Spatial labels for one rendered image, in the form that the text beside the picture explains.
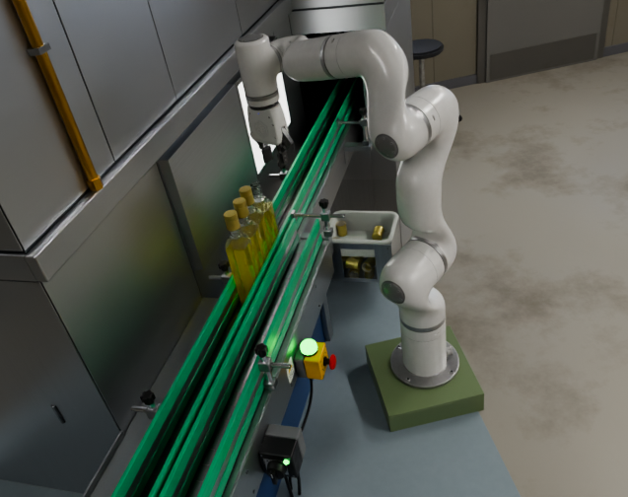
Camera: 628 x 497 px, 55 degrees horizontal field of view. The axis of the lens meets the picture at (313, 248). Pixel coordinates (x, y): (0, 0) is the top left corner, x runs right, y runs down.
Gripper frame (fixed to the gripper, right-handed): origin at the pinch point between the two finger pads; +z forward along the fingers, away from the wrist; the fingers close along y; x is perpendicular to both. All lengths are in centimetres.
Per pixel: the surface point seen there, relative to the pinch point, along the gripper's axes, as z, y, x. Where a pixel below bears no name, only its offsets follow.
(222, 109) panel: -7.1, -24.0, 6.0
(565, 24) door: 103, -68, 419
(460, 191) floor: 140, -51, 203
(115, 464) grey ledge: 34, 12, -76
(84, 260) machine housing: -7, 2, -59
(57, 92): -38, 0, -49
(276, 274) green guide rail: 30.1, 3.8, -12.2
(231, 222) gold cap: 7.6, 1.6, -20.9
